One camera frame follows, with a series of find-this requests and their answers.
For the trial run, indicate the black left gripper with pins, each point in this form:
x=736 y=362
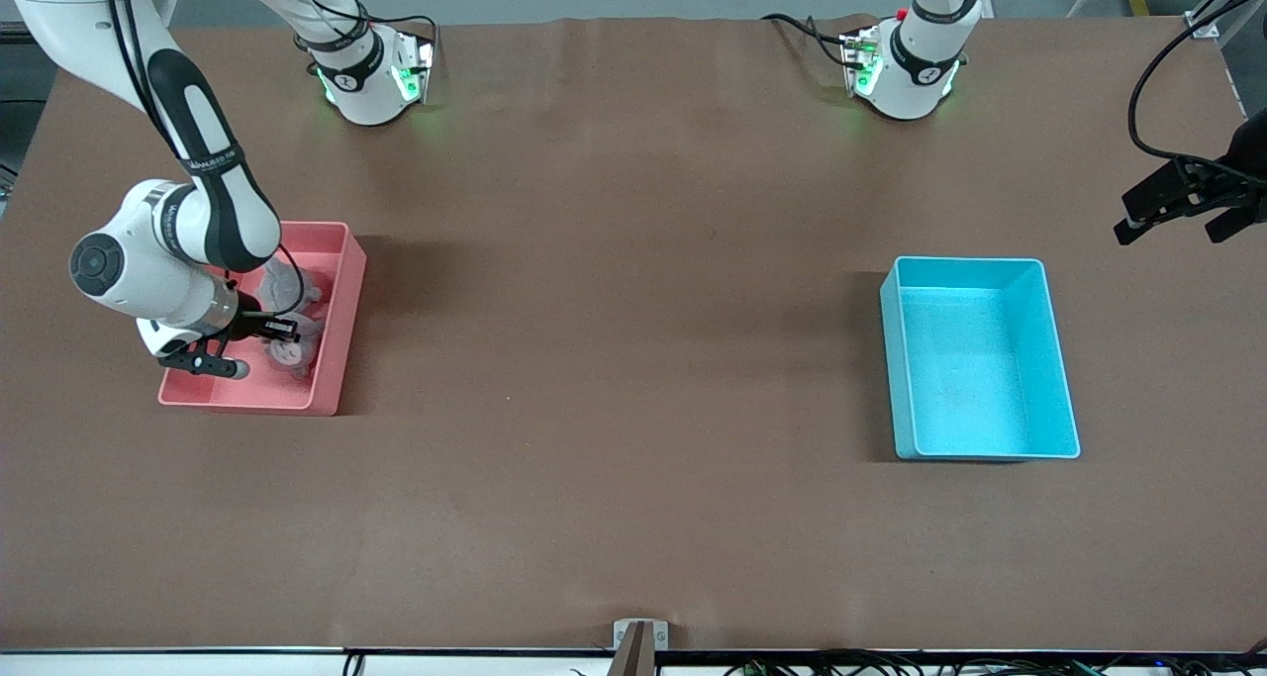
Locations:
x=1249 y=151

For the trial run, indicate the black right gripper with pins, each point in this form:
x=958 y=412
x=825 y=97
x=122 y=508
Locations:
x=251 y=321

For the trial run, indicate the grey plush toy white belly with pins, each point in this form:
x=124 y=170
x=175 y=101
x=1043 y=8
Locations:
x=292 y=361

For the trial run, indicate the plain grey plush toy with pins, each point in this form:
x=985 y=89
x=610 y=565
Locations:
x=272 y=285

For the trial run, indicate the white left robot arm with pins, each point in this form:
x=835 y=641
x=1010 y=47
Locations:
x=911 y=87

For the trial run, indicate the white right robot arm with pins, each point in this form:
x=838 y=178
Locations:
x=129 y=280

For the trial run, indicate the pink plastic box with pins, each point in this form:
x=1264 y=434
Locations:
x=247 y=394

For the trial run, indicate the blue plastic box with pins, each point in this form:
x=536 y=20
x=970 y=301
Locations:
x=970 y=389

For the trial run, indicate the brown table cover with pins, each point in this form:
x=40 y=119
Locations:
x=633 y=260

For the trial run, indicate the brown upright bar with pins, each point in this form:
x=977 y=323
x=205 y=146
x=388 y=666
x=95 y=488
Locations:
x=633 y=656

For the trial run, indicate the aluminium frame post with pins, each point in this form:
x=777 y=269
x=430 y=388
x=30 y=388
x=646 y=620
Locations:
x=1205 y=26

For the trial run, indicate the silver base connector bracket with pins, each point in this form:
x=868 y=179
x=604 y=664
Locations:
x=411 y=72
x=859 y=62

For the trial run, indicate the grey metal bracket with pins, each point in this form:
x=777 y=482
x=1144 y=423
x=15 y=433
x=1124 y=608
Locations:
x=622 y=636

